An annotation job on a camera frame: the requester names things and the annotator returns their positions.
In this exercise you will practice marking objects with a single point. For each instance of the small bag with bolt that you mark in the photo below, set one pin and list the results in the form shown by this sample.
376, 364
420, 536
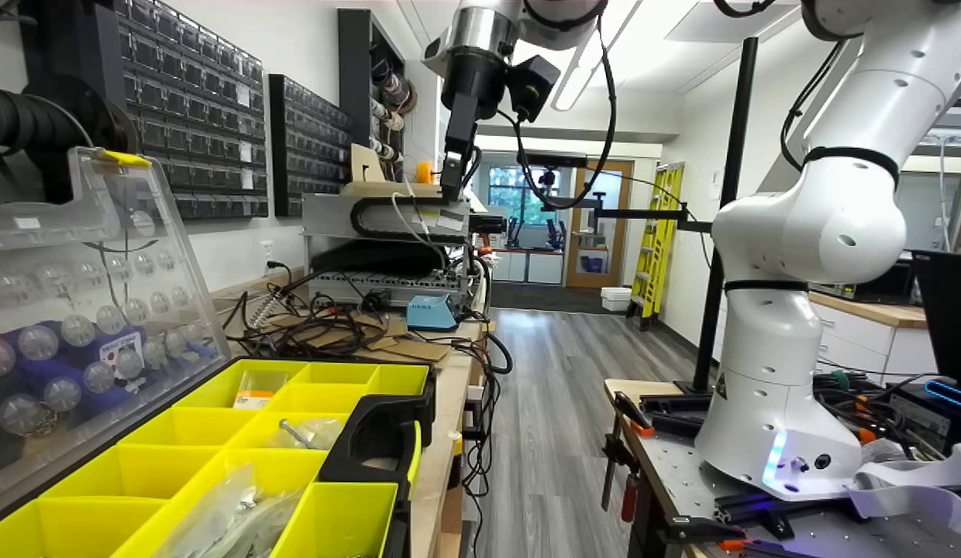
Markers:
306, 431

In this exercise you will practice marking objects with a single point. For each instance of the black monitor screen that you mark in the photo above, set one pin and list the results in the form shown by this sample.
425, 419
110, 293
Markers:
940, 293

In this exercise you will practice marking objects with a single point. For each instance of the black parts drawer cabinet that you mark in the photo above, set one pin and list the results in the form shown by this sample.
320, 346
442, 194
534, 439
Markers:
307, 145
194, 99

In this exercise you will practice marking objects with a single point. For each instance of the clear case lid yellow latch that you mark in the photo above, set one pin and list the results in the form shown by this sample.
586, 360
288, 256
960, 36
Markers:
112, 256

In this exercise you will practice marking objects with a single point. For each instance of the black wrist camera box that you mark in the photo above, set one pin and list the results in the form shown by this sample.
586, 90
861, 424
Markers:
532, 82

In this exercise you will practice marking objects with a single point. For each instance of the wooden door with window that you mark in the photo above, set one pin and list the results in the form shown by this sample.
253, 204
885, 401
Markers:
595, 236

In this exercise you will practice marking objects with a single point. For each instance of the black parts drawer cabinet right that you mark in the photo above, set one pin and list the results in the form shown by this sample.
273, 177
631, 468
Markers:
307, 145

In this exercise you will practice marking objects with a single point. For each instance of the black parts drawer cabinet left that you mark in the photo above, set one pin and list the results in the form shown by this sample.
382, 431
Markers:
194, 99

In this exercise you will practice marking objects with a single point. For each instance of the yellow ladder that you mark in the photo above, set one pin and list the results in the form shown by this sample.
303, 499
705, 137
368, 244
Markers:
656, 244

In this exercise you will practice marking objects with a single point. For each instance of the white paper sheets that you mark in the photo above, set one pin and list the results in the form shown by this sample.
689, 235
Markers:
893, 485

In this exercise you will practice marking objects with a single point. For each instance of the orange bottle on machine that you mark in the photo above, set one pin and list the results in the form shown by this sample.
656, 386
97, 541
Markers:
425, 175

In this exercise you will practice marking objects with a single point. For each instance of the blue soldering station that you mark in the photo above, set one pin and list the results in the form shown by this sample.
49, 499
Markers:
429, 313

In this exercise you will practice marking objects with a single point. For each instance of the plastic bag of screws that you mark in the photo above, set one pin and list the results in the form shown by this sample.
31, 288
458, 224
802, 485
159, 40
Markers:
238, 519

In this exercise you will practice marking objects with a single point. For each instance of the grey machine on bench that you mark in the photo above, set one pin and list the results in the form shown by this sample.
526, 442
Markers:
395, 244

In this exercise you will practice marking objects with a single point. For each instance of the black and yellow organizer case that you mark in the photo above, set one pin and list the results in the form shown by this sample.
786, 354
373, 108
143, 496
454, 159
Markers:
353, 496

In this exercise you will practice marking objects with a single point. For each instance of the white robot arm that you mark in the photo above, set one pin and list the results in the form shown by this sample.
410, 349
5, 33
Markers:
831, 224

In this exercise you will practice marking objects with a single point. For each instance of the black clamp orange handle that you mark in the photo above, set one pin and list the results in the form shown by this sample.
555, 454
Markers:
618, 454

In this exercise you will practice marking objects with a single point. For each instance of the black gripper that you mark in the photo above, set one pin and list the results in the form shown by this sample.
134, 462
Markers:
473, 61

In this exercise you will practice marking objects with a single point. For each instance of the black camera stand pole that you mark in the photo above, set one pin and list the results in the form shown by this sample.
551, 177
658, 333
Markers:
705, 364

